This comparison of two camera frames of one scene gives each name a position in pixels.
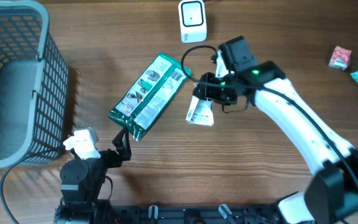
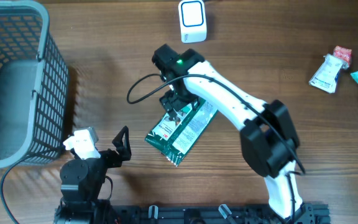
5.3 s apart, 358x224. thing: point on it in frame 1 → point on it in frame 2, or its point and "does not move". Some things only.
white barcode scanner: x=192 y=21 does not move
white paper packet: x=200 y=112 → x=325 y=77
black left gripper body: x=109 y=160 does not move
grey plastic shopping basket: x=24 y=86 does not move
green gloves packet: x=149 y=94 → x=174 y=140
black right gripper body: x=220 y=89 → x=176 y=100
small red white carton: x=340 y=58 does not move
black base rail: x=196 y=214 does not move
